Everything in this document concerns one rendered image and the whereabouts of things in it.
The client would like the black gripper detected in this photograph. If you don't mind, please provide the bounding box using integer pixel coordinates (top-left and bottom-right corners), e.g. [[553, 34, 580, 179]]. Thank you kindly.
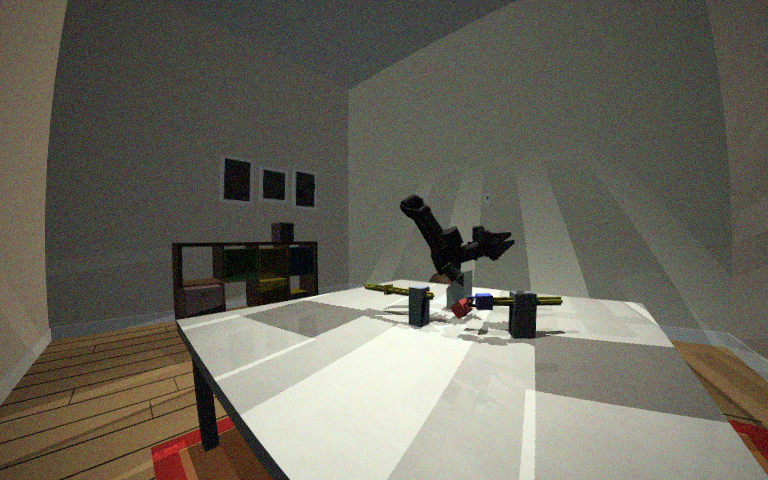
[[466, 228, 515, 261]]

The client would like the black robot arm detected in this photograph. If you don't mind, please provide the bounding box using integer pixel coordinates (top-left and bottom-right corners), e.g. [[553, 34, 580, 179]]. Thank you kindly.
[[400, 194, 470, 282]]

